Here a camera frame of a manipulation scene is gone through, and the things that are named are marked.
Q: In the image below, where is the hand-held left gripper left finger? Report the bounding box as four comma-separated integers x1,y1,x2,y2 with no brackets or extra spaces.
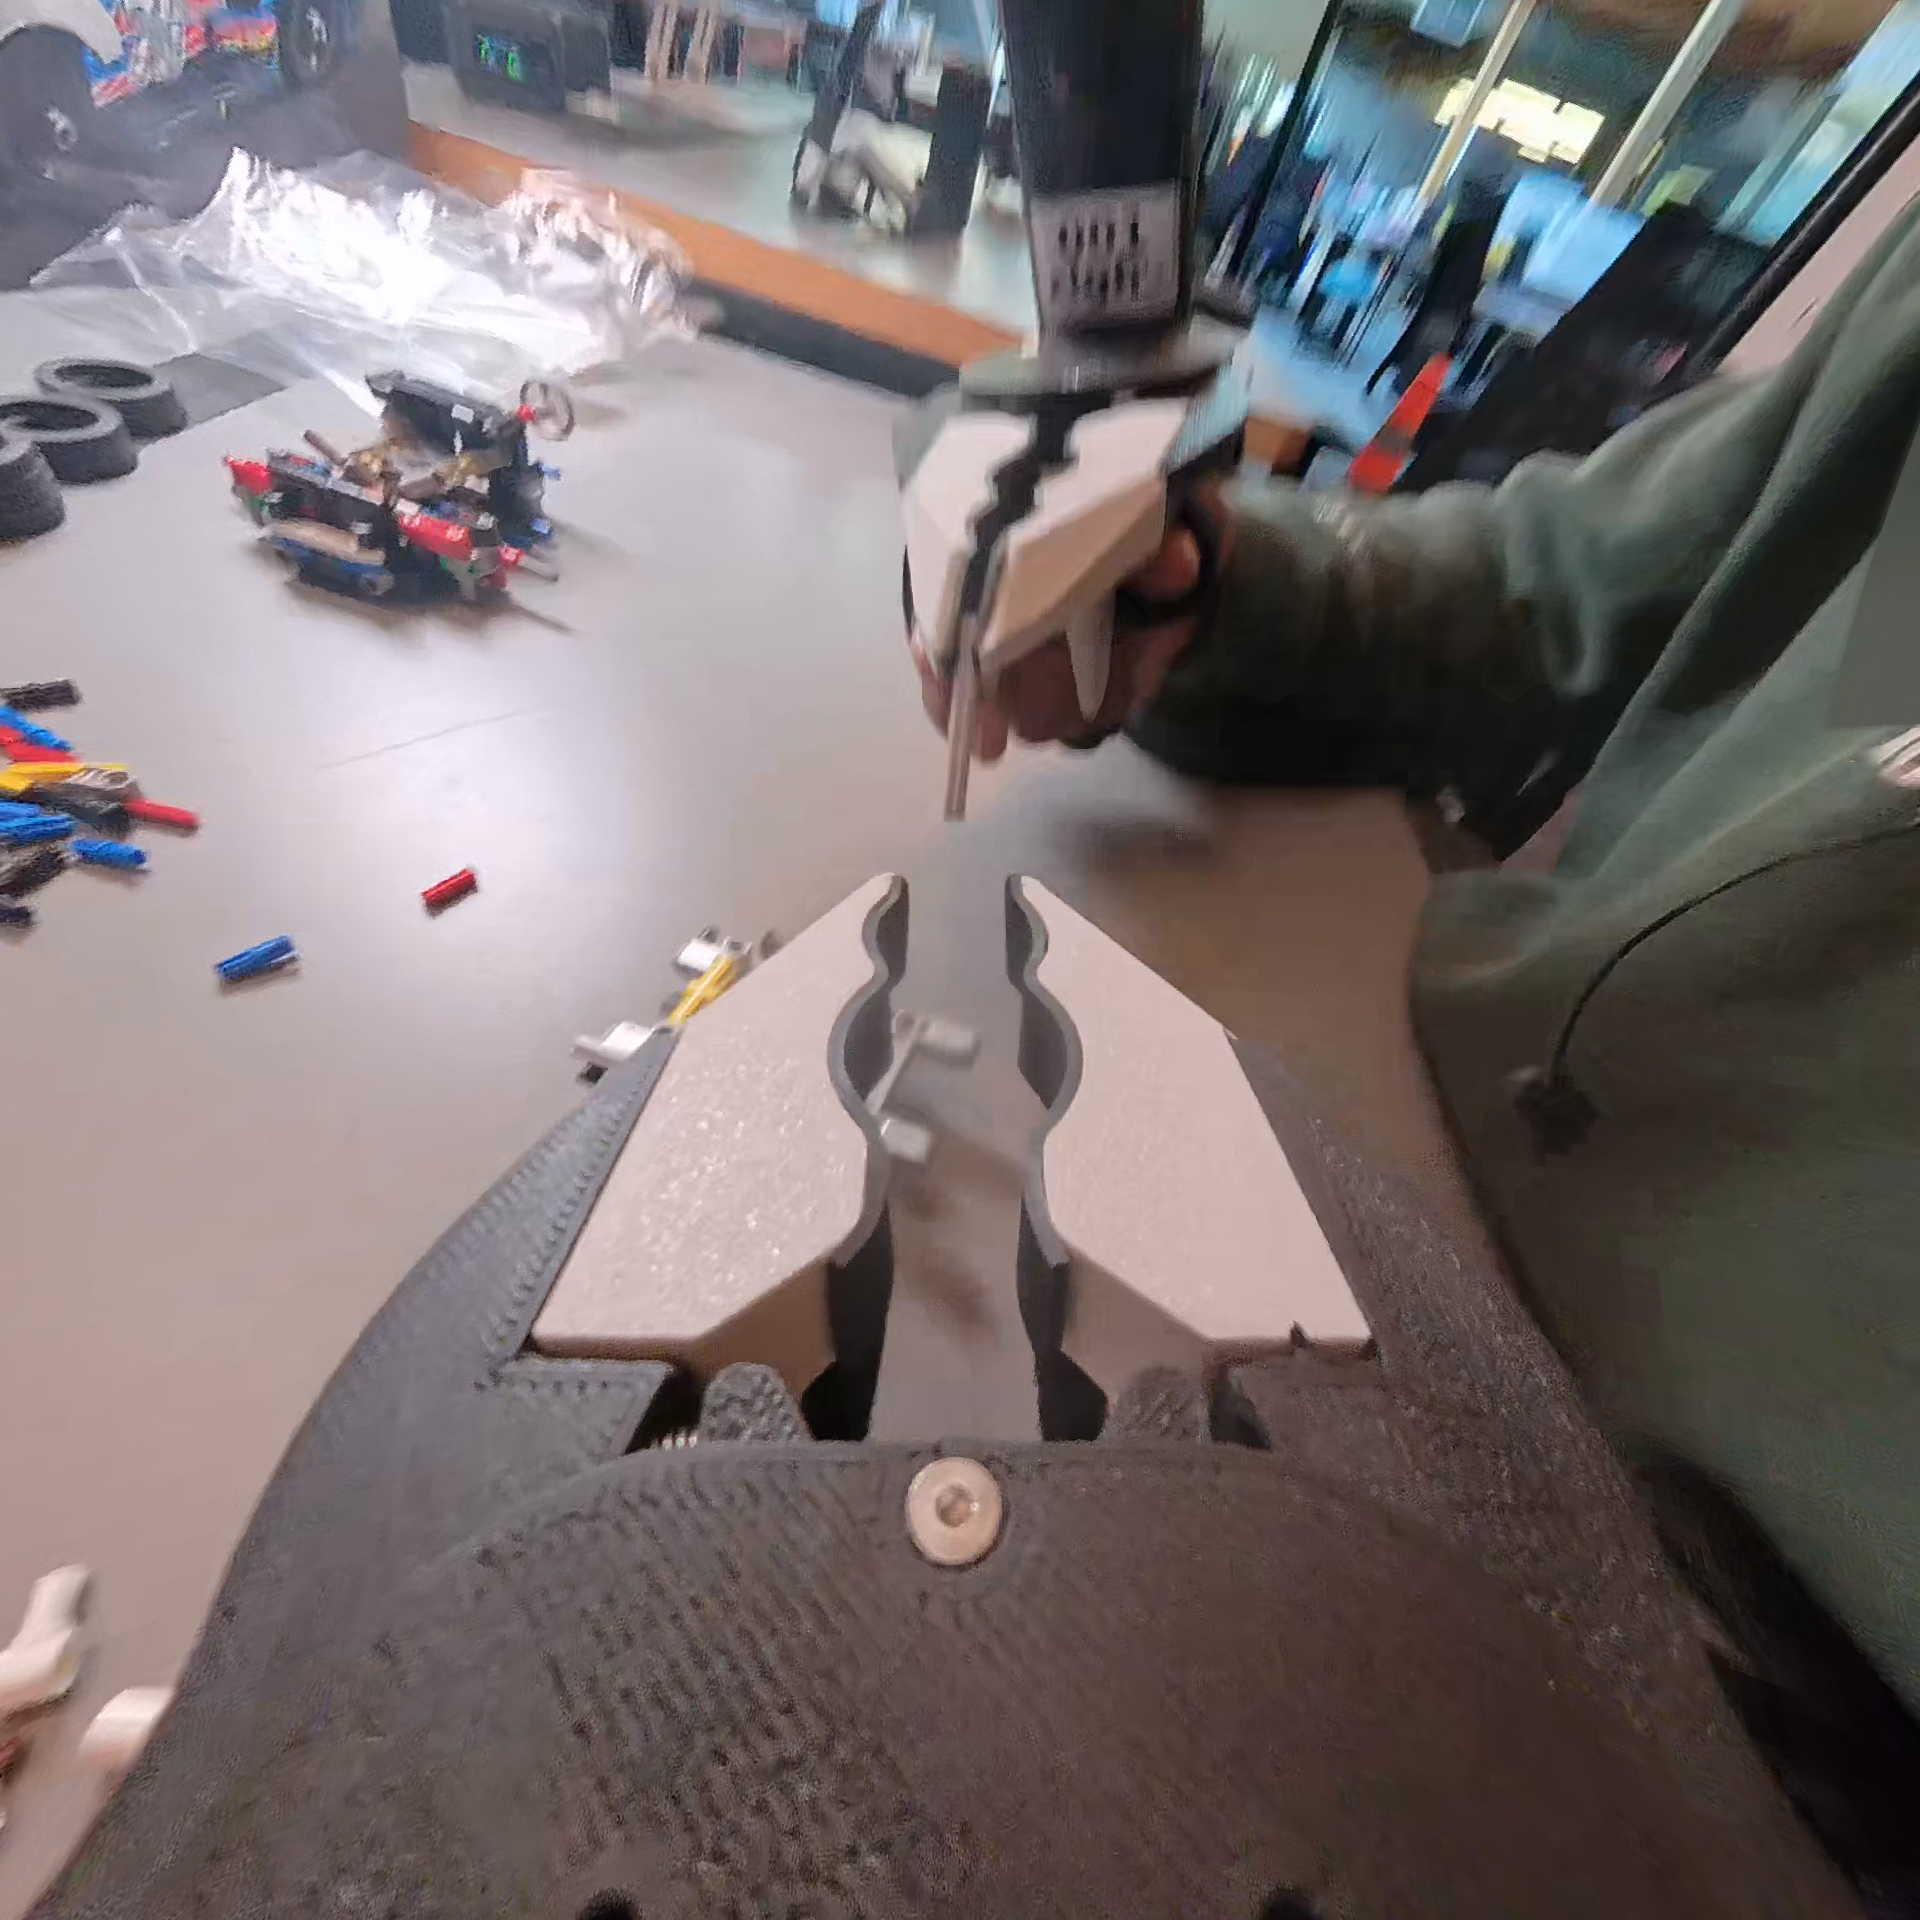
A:
529,873,914,1397

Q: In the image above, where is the pile of red white lego connectors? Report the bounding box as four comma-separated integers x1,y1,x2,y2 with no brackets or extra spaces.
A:
0,1563,173,1801

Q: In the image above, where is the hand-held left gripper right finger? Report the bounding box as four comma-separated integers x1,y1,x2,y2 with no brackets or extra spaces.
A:
1001,873,1379,1397

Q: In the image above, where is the clear plastic bag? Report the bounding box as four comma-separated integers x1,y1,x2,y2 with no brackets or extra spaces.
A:
29,147,714,386

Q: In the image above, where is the black hoodie drawstring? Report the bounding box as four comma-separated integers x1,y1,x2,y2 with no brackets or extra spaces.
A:
1511,817,1920,1155

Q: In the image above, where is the pile of blue yellow lego pins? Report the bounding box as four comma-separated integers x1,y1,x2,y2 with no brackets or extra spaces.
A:
0,680,201,931

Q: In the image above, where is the person's right forearm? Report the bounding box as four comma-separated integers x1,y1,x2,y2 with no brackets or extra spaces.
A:
1127,202,1920,854

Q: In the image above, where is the black lego car chassis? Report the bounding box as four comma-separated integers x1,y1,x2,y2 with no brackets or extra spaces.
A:
226,371,578,604

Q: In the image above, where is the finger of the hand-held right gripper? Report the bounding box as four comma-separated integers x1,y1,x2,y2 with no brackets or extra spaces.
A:
974,397,1197,680
897,409,1044,675

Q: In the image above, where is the grey lego gearbox assembly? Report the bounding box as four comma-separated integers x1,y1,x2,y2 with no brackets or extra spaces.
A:
574,928,979,1168

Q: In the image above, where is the black device green display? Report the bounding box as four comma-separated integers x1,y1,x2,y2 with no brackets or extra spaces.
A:
451,0,616,114

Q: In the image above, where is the person's green hoodie torso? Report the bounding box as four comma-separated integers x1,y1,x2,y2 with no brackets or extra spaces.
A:
1411,718,1920,1774

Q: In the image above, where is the person's right hand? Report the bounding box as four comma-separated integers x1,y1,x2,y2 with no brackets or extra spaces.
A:
965,591,1205,762

